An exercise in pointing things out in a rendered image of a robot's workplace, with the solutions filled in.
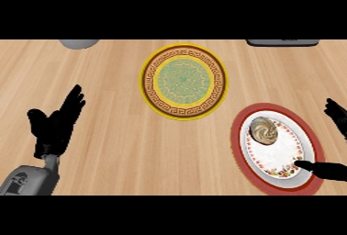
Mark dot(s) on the red-rimmed white floral plate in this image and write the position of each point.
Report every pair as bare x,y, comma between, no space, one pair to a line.
282,153

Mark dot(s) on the dark grey flat appliance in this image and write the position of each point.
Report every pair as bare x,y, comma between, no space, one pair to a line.
282,42

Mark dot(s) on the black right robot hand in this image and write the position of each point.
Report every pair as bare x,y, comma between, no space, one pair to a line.
332,170

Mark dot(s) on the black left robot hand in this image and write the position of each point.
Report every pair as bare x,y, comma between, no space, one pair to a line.
57,128

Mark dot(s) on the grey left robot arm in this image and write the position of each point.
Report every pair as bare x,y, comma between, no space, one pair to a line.
31,179

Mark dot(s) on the pale grey round object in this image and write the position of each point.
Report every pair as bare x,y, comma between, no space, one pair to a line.
78,43

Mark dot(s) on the beige swirl cupcake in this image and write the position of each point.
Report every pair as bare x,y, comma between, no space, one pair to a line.
263,130

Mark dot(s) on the yellow and green patterned plate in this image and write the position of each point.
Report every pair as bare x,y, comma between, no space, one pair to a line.
183,81

